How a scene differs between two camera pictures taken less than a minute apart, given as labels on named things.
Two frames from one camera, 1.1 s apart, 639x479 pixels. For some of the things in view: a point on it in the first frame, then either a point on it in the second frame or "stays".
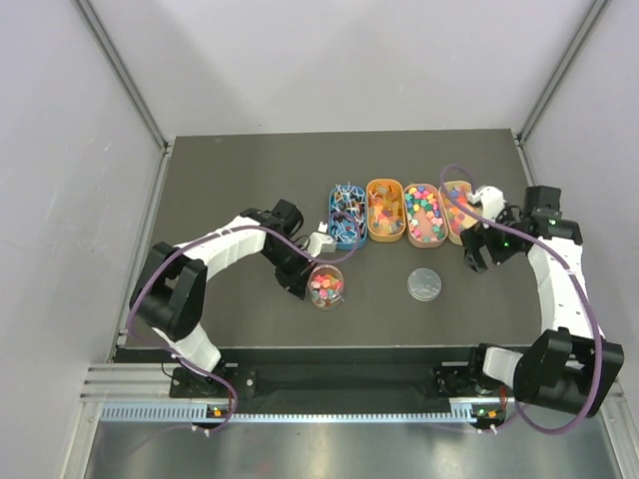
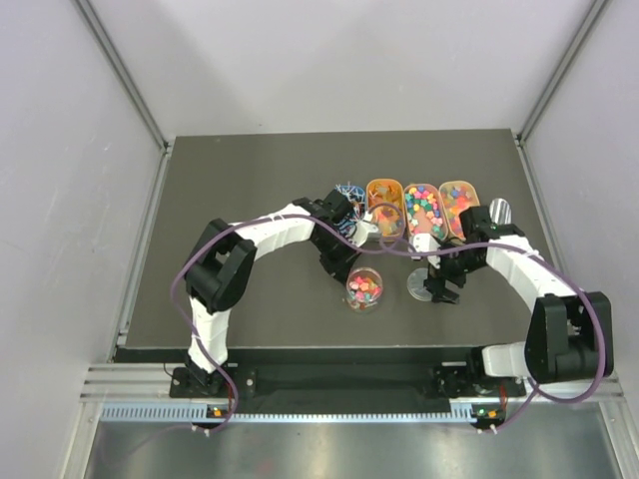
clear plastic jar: (325, 287) -> (363, 288)
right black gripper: (475, 238) -> (439, 293)
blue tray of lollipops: (347, 216) stays
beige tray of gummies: (455, 217) stays
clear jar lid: (424, 284) stays
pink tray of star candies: (425, 215) stays
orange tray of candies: (385, 210) stays
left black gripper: (293, 275) -> (337, 256)
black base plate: (329, 388) stays
